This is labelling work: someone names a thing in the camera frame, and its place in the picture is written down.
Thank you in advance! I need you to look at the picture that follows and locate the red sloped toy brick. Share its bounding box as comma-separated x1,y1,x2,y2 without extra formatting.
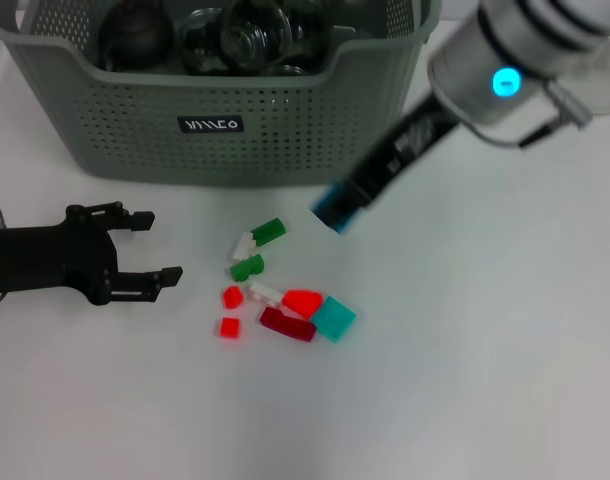
281,288,324,320

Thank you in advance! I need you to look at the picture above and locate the white toy brick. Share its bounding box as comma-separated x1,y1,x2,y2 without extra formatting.
247,281,284,307
228,232,259,261

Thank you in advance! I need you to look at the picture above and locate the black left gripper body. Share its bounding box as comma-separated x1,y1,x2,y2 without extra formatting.
0,204,121,306

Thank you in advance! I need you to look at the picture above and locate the grey-green perforated storage bin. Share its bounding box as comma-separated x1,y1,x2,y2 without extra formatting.
0,0,442,189

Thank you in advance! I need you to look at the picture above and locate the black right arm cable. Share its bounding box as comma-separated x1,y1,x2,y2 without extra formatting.
472,82,594,150

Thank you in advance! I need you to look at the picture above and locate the black round teapot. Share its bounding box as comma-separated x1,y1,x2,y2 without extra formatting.
98,0,178,72

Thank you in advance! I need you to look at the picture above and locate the teal square brick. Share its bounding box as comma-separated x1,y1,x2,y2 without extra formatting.
309,295,359,345

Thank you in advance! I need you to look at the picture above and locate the blue square brick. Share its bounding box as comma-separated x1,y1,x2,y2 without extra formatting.
308,182,360,236

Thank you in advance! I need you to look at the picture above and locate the dark red brick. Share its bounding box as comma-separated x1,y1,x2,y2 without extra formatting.
258,306,317,344

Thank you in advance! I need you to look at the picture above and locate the green toy brick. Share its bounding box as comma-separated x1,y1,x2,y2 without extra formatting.
249,217,288,247
228,253,266,282

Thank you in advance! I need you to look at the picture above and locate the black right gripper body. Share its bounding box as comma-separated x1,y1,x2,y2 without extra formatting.
347,92,459,209

